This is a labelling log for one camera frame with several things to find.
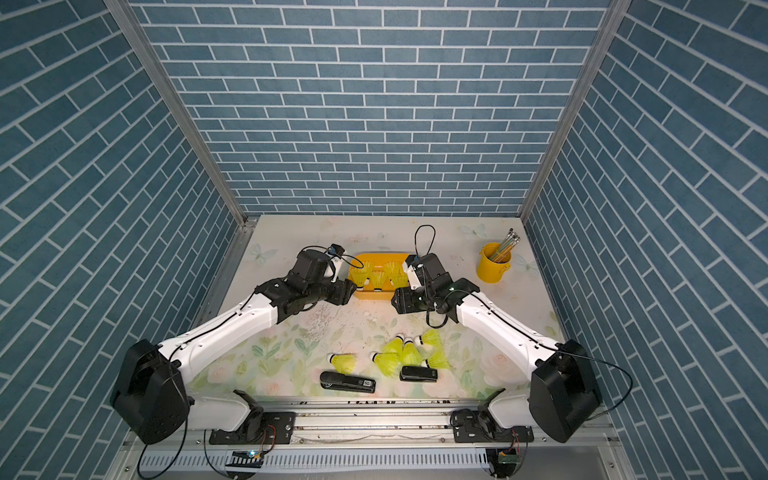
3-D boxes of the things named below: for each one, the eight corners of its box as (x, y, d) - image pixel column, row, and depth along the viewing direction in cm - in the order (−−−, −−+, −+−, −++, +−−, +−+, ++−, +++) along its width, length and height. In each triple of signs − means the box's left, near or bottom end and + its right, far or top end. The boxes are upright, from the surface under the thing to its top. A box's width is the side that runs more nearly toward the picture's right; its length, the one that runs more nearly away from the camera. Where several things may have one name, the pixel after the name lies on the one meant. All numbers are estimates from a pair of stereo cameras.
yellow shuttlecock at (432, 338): (414, 348, 89) (415, 343, 86) (414, 334, 92) (414, 329, 89) (442, 348, 89) (443, 344, 86) (440, 334, 92) (442, 329, 89)
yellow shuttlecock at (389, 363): (369, 377, 84) (369, 374, 82) (371, 355, 88) (370, 351, 86) (399, 377, 84) (399, 374, 82) (399, 355, 88) (399, 351, 86)
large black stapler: (322, 388, 82) (318, 382, 78) (325, 376, 84) (322, 370, 80) (374, 394, 81) (373, 389, 77) (376, 382, 83) (375, 376, 79)
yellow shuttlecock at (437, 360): (421, 369, 85) (422, 364, 81) (420, 353, 88) (422, 347, 84) (448, 370, 85) (450, 364, 81) (446, 353, 88) (448, 347, 85)
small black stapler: (399, 382, 83) (399, 378, 80) (399, 369, 85) (399, 365, 83) (436, 382, 83) (437, 378, 80) (435, 369, 86) (436, 365, 83)
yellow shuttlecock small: (382, 353, 88) (382, 350, 86) (383, 337, 91) (383, 334, 89) (404, 353, 88) (404, 350, 86) (404, 337, 91) (404, 334, 90)
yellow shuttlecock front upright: (401, 366, 85) (401, 363, 83) (401, 341, 90) (401, 338, 88) (422, 366, 85) (422, 363, 83) (420, 342, 90) (421, 338, 88)
